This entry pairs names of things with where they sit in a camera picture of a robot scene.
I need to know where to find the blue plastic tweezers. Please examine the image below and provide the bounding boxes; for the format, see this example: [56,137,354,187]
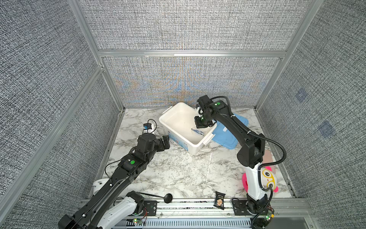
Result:
[191,129,205,135]

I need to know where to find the white plastic storage bin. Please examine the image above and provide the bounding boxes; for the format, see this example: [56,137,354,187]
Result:
[159,102,217,155]

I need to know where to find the white glass stirring rod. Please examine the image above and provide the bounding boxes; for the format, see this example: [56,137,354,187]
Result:
[205,152,213,182]

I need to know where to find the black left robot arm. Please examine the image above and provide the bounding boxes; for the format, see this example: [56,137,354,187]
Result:
[58,133,170,229]

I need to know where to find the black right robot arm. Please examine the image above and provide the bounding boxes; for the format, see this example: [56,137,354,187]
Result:
[194,95,287,229]

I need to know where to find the blue plastic bin lid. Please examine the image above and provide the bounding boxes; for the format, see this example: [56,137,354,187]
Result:
[212,122,238,149]

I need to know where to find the white tape roll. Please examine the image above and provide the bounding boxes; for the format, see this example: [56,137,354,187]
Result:
[92,178,109,196]

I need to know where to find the black snack packet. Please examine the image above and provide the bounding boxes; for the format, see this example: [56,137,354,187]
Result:
[213,191,225,210]

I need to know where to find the pink white plush toy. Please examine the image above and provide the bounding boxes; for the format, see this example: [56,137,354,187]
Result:
[242,167,279,193]

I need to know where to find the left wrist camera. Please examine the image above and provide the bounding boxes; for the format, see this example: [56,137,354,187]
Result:
[143,119,157,134]

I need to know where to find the black long handled spoon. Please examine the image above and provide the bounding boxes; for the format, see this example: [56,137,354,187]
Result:
[140,192,173,204]

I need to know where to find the aluminium front rail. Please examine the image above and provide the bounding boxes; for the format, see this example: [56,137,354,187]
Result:
[75,198,315,229]

